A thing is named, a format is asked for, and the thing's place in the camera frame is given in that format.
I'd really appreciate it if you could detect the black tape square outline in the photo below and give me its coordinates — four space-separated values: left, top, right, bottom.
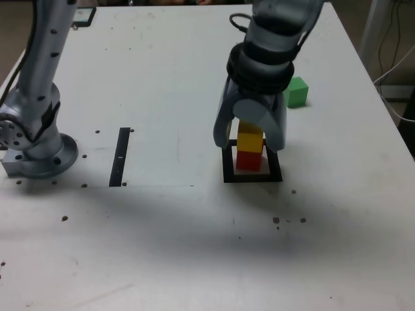
222 138 283 184

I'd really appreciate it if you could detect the black tape strip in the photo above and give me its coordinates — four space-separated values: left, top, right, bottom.
108 127 132 188

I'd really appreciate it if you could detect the black smartphone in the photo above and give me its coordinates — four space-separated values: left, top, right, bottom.
71 6 97 28

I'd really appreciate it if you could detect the dark hanging cable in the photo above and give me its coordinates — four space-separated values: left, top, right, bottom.
377 0 403 77

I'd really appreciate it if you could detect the green cube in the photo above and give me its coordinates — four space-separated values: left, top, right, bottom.
282 76 309 109

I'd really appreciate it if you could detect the black camera cable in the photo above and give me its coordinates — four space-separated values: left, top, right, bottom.
229 13 250 33

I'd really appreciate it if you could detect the yellow cube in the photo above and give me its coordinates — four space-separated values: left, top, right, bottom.
237 120 264 154

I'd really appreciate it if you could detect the white cable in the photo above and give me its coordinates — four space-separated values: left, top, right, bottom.
382 94 415 123
372 44 415 86

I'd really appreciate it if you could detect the red cube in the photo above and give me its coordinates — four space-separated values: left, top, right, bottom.
235 150 262 172

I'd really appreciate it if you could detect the white frame post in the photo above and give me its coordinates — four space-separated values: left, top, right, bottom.
358 0 395 71

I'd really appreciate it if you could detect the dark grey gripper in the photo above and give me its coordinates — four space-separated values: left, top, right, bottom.
213 77 289 153

